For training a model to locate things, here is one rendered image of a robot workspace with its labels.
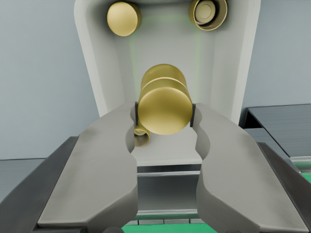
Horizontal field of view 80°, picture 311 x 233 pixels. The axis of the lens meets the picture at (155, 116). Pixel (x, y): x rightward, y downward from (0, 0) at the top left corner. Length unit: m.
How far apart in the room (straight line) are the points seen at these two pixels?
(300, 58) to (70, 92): 0.37
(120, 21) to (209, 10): 0.10
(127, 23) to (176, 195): 0.25
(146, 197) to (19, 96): 0.27
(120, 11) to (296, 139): 0.26
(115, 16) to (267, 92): 0.26
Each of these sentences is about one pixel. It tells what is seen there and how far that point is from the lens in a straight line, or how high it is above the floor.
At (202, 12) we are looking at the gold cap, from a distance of 0.26.
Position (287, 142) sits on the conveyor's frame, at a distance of 0.29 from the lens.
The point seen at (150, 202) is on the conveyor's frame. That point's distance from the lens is 0.31.
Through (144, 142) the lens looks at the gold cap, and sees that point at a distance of 0.30.
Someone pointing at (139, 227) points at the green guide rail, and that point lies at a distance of 0.31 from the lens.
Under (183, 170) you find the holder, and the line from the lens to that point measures 0.34.
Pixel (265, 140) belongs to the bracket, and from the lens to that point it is 0.28.
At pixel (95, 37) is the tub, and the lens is 0.22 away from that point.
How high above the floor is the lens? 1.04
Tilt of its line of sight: 59 degrees down
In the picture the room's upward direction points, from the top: 178 degrees counter-clockwise
